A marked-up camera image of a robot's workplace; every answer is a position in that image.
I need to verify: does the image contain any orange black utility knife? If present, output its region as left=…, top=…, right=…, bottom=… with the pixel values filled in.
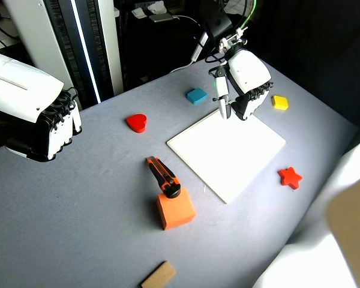
left=146, top=155, right=181, bottom=199

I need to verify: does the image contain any white cable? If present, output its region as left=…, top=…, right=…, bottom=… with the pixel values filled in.
left=169, top=14, right=211, bottom=74

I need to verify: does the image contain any yellow square block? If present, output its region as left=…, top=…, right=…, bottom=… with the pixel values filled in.
left=271, top=95, right=290, bottom=111

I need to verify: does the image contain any white cutting board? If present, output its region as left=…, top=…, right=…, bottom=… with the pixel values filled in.
left=166, top=107, right=287, bottom=205

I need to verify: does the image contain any brown rectangular block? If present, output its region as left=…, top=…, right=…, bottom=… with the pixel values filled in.
left=140, top=260, right=177, bottom=288

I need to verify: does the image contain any white post with black strips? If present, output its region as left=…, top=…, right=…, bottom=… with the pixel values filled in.
left=2, top=0, right=124, bottom=104

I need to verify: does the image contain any green cable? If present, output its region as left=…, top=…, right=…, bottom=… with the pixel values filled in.
left=239, top=0, right=259, bottom=31

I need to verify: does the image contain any blue rounded block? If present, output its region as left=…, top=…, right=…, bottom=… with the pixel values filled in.
left=185, top=88, right=208, bottom=105

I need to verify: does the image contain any grey table cloth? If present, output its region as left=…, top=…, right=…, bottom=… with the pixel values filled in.
left=0, top=58, right=359, bottom=288

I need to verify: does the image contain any beige blurry panel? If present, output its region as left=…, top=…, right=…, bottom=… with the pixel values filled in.
left=326, top=172, right=360, bottom=288

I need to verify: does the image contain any silver usb adapter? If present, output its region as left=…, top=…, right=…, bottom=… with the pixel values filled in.
left=191, top=31, right=209, bottom=64

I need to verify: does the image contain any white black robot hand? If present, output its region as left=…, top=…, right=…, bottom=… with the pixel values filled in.
left=0, top=52, right=83, bottom=163
left=209, top=49, right=274, bottom=122

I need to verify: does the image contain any red star block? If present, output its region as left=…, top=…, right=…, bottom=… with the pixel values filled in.
left=277, top=166, right=303, bottom=190

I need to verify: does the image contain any orange cube block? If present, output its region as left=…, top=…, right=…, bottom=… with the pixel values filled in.
left=155, top=186, right=197, bottom=231

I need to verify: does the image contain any red heart block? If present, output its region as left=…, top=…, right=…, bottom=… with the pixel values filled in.
left=125, top=113, right=148, bottom=134

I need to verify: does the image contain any silver flat device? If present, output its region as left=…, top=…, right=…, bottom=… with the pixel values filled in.
left=148, top=12, right=175, bottom=23

